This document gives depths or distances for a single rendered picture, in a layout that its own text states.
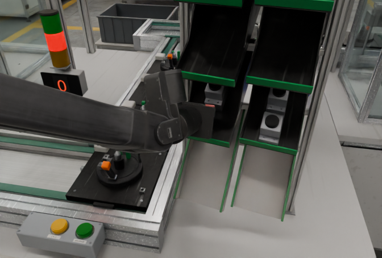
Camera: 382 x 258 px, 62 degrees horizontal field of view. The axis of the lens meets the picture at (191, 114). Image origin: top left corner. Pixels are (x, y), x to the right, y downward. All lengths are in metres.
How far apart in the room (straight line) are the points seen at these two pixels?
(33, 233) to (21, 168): 0.33
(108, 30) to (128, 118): 2.50
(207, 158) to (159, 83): 0.40
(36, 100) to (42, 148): 0.86
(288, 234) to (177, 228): 0.32
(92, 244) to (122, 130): 0.49
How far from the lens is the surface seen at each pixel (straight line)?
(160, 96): 0.53
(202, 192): 0.89
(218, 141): 0.74
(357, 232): 1.11
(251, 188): 0.89
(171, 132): 0.50
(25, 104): 0.38
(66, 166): 1.17
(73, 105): 0.41
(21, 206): 1.04
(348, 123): 1.55
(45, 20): 0.97
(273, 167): 0.88
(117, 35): 2.92
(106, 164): 0.91
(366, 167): 1.60
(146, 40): 2.08
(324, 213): 1.11
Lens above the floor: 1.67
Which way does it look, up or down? 34 degrees down
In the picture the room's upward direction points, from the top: straight up
